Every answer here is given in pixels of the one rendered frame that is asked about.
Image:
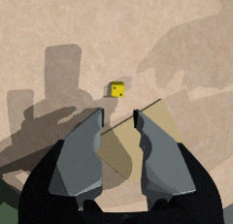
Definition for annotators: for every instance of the beige flat mat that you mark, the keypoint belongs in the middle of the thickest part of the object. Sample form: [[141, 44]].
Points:
[[120, 145]]

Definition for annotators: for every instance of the yellow die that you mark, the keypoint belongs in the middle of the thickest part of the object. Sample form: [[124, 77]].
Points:
[[117, 89]]

